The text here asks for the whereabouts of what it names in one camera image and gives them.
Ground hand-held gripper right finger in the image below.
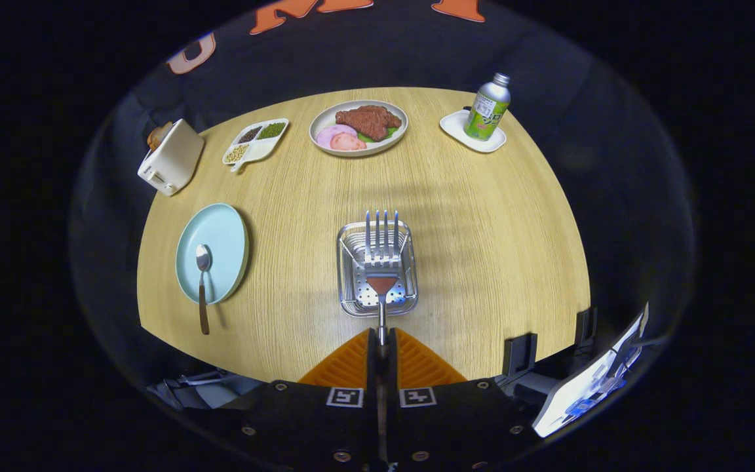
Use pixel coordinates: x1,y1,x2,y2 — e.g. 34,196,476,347
387,328,545,472

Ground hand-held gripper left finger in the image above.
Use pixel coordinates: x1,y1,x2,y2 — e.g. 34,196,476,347
210,328,379,472

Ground metal fork with brown handle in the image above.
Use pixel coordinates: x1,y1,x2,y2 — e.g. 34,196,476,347
364,210,400,348

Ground metal spoon with brown handle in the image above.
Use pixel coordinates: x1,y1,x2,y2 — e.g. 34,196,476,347
195,244,212,336

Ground black table clamp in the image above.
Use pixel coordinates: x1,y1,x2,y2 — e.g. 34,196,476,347
575,307,598,345
503,333,538,378

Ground dark grey bag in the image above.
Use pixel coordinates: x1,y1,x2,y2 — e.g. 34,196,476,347
147,370,260,410

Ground white flat panel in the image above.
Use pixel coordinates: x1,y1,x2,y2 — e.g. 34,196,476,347
533,303,650,438

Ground light blue plate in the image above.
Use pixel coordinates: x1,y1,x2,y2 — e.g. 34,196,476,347
175,203,250,305

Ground pink ham slice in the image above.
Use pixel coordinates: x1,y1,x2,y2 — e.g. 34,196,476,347
330,133,368,152
316,125,357,149

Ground white divided dish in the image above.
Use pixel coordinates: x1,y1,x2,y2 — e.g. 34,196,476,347
222,118,290,173

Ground brown steak piece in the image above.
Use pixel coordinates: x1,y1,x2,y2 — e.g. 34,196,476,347
335,105,403,142

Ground small white saucer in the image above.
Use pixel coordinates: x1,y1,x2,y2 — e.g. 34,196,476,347
440,108,507,153

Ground white round food plate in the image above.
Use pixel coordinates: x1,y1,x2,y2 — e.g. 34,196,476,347
309,100,409,157

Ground green label drink bottle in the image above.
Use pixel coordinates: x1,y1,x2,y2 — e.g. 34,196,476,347
463,73,511,142

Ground cream white toaster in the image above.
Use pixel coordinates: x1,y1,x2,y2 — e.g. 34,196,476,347
137,119,206,197

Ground toast bread slice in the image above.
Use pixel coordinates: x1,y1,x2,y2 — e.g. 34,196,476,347
147,121,174,151

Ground metal wire basket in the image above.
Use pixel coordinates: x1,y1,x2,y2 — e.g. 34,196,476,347
336,221,419,319

